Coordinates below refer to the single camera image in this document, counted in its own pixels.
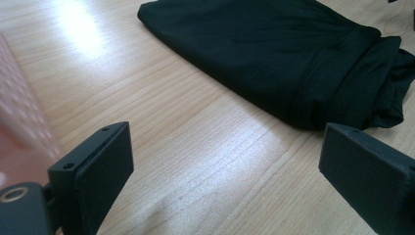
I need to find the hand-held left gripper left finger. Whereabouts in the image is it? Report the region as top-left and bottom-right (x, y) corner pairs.
(48, 121), (135, 235)

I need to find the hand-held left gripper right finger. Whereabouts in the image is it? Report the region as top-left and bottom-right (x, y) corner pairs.
(318, 122), (415, 235)

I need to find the pink perforated basket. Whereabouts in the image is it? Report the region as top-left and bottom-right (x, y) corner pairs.
(0, 32), (65, 189)

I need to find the black cloth garment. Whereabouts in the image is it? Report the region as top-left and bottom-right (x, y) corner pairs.
(137, 0), (415, 131)

